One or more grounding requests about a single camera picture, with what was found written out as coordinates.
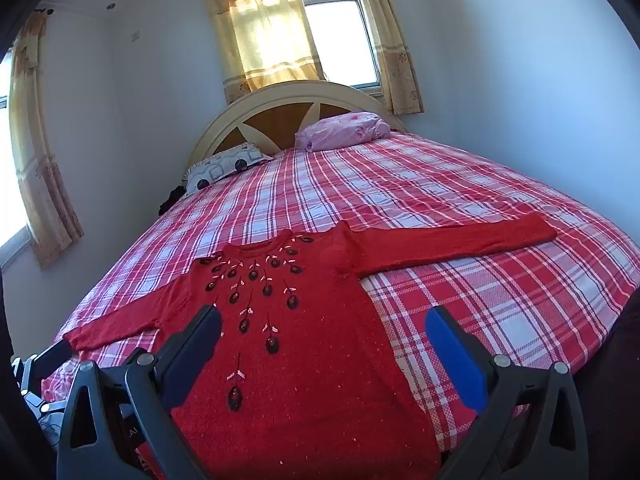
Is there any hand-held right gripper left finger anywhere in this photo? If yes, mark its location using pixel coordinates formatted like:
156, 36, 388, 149
56, 304, 223, 480

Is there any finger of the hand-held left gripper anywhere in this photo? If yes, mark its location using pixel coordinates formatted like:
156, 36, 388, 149
30, 339, 74, 379

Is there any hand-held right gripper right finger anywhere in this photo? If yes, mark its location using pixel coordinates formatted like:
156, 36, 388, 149
425, 305, 590, 480

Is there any red knitted sweater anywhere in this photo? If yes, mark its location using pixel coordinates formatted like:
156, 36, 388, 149
62, 212, 558, 480

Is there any dark cloth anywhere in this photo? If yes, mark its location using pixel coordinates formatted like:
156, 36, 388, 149
158, 185, 187, 217

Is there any red plaid bed sheet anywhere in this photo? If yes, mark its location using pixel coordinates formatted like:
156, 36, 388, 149
41, 130, 640, 461

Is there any window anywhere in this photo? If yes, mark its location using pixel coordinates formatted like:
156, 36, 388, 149
0, 50, 32, 267
291, 0, 383, 88

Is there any white dotted pillow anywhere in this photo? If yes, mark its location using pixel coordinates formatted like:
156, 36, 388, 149
182, 142, 273, 196

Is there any yellow patterned curtain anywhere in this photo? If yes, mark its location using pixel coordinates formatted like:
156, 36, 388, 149
9, 10, 86, 270
350, 0, 425, 116
202, 0, 323, 106

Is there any cream wooden headboard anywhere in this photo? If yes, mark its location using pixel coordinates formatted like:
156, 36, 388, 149
187, 80, 408, 171

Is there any pink pillow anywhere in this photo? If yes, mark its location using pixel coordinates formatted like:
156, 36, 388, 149
295, 111, 392, 152

